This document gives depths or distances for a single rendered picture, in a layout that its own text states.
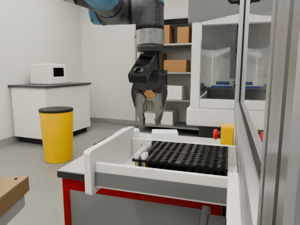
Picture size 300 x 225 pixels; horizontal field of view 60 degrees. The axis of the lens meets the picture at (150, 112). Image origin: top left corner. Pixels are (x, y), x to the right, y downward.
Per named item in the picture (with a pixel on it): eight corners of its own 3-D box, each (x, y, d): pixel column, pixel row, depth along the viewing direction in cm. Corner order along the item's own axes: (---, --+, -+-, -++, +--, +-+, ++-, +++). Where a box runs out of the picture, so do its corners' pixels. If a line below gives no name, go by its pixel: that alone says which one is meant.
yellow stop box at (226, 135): (218, 146, 94) (219, 127, 93) (219, 141, 101) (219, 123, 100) (233, 147, 93) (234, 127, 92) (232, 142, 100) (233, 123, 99)
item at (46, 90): (12, 142, 407) (5, 63, 387) (61, 127, 513) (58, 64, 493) (48, 147, 381) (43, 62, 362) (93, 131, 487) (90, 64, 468)
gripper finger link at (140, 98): (149, 122, 77) (152, 91, 75) (143, 126, 72) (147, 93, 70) (139, 119, 78) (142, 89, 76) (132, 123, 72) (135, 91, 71)
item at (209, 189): (95, 187, 62) (94, 163, 61) (132, 155, 87) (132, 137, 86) (278, 214, 51) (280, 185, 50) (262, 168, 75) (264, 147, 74)
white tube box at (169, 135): (152, 143, 127) (152, 133, 126) (152, 139, 136) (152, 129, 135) (177, 143, 127) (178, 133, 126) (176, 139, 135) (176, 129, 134)
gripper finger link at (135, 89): (147, 108, 72) (151, 77, 71) (145, 109, 71) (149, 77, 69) (131, 105, 74) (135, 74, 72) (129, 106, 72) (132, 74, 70)
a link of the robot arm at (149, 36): (160, 27, 65) (129, 29, 67) (160, 46, 66) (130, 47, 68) (167, 31, 72) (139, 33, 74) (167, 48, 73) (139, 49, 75)
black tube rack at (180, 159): (132, 184, 64) (131, 158, 63) (152, 160, 80) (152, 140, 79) (226, 196, 57) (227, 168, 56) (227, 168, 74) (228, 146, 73)
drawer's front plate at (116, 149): (85, 195, 62) (83, 151, 60) (129, 157, 89) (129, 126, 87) (91, 197, 61) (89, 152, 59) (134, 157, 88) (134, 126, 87)
